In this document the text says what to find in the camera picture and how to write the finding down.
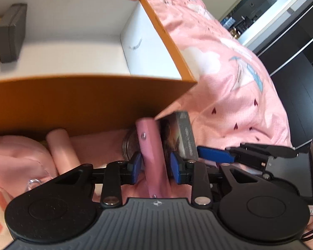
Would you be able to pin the black cabinet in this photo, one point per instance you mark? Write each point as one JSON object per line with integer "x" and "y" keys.
{"x": 297, "y": 88}

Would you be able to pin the round silver tin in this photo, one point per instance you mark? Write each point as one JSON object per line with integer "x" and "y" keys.
{"x": 129, "y": 145}

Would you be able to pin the grey jewelry box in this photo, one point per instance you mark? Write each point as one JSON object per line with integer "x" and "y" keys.
{"x": 11, "y": 32}

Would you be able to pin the dark printed card box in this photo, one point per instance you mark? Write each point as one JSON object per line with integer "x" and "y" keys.
{"x": 184, "y": 135}

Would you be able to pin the pink cylindrical tube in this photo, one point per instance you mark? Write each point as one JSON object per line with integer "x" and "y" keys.
{"x": 151, "y": 145}

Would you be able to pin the white door frame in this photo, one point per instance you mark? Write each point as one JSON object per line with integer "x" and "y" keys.
{"x": 276, "y": 7}

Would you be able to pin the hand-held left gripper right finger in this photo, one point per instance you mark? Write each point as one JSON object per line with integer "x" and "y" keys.
{"x": 176, "y": 170}

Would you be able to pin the orange cardboard box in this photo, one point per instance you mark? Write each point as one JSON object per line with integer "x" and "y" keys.
{"x": 67, "y": 104}

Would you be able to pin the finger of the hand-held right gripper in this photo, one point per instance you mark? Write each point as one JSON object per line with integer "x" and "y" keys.
{"x": 215, "y": 155}

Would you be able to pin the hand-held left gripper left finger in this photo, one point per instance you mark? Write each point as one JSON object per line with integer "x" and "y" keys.
{"x": 137, "y": 169}

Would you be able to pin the pink printed bedsheet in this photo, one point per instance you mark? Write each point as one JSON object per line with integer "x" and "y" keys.
{"x": 224, "y": 83}

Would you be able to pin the pink plastic tube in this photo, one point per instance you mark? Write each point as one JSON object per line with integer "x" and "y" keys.
{"x": 61, "y": 151}

